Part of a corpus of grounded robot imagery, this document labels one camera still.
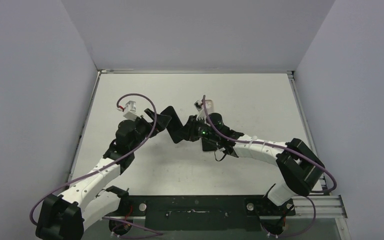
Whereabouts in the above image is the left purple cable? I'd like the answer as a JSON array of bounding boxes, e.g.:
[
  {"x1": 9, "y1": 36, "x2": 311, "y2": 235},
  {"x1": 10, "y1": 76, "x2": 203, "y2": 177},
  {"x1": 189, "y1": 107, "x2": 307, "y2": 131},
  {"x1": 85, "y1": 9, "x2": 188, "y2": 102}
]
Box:
[{"x1": 29, "y1": 93, "x2": 165, "y2": 240}]

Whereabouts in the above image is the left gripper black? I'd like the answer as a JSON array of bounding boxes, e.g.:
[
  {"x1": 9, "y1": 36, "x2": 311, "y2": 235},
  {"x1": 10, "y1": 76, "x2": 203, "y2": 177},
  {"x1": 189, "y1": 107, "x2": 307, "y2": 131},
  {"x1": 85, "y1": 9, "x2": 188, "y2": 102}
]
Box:
[{"x1": 130, "y1": 109, "x2": 171, "y2": 152}]

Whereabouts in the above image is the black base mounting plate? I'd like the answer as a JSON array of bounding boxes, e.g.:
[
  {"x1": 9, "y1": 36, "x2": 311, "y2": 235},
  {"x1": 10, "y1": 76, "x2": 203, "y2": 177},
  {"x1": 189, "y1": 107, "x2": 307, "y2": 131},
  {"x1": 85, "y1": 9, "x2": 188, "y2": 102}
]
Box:
[{"x1": 110, "y1": 195, "x2": 296, "y2": 232}]

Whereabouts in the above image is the purple cable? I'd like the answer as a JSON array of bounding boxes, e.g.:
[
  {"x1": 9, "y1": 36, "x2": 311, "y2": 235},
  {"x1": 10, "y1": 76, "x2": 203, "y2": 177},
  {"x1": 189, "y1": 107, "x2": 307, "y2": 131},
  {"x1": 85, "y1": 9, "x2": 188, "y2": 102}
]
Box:
[
  {"x1": 201, "y1": 95, "x2": 338, "y2": 239},
  {"x1": 29, "y1": 93, "x2": 165, "y2": 240}
]

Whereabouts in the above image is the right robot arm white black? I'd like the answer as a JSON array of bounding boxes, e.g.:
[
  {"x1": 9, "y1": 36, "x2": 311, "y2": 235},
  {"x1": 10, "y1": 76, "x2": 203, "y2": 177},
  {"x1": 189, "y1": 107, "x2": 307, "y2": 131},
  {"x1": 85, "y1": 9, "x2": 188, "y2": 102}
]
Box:
[{"x1": 180, "y1": 113, "x2": 324, "y2": 215}]

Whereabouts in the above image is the black phone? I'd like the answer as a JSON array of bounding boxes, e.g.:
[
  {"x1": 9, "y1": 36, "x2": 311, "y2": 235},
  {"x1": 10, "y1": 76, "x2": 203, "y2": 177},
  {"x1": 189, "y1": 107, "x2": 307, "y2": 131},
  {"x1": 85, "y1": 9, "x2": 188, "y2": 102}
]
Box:
[{"x1": 160, "y1": 106, "x2": 192, "y2": 144}]

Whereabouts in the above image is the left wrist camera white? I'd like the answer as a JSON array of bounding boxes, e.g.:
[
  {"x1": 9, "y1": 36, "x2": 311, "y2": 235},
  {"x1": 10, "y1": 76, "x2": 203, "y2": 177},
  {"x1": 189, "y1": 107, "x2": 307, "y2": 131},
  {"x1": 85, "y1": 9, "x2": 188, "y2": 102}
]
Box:
[{"x1": 117, "y1": 101, "x2": 139, "y2": 121}]

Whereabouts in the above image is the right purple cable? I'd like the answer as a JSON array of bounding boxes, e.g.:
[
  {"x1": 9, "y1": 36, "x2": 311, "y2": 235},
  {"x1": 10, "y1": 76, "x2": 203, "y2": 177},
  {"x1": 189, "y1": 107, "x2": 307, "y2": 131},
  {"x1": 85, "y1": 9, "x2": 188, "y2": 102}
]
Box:
[{"x1": 201, "y1": 95, "x2": 338, "y2": 239}]

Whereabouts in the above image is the beige phone case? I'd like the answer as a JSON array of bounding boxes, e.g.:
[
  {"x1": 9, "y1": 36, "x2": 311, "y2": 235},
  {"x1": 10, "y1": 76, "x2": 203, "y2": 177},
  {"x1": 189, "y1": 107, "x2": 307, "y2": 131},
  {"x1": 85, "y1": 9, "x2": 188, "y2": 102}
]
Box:
[{"x1": 201, "y1": 99, "x2": 215, "y2": 115}]

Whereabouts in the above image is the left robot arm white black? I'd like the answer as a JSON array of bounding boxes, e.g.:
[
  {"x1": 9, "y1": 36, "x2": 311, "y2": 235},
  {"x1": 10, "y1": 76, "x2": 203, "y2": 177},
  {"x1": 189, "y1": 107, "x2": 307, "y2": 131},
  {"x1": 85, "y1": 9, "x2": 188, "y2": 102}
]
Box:
[{"x1": 35, "y1": 108, "x2": 172, "y2": 240}]

